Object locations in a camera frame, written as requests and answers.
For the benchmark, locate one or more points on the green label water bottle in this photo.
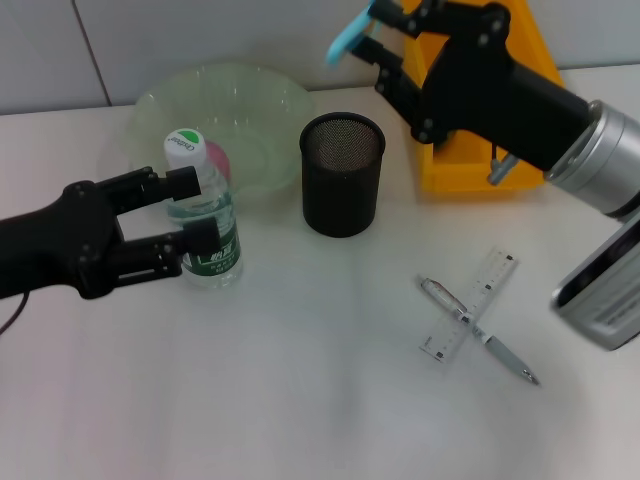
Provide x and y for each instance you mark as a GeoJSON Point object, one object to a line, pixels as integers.
{"type": "Point", "coordinates": [190, 150]}

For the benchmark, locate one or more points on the transparent plastic ruler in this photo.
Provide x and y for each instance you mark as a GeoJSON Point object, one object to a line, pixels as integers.
{"type": "Point", "coordinates": [450, 335]}

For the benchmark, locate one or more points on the blue teal scissors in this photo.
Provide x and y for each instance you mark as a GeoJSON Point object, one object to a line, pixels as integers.
{"type": "Point", "coordinates": [345, 35]}

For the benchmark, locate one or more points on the grey clear ballpoint pen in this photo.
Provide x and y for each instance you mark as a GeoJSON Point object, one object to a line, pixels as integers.
{"type": "Point", "coordinates": [500, 350]}

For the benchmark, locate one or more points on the black mesh pen holder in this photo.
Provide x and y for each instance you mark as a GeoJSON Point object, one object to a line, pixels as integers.
{"type": "Point", "coordinates": [340, 195]}

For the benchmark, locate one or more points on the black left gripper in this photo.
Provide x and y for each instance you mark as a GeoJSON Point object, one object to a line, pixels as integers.
{"type": "Point", "coordinates": [60, 245]}

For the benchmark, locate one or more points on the yellow plastic bin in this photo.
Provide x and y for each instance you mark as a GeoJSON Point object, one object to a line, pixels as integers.
{"type": "Point", "coordinates": [460, 165]}

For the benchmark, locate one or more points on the green glass fruit bowl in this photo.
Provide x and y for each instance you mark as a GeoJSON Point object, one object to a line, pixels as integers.
{"type": "Point", "coordinates": [250, 115]}

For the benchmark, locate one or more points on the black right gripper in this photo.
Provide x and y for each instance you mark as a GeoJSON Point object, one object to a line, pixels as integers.
{"type": "Point", "coordinates": [475, 90]}

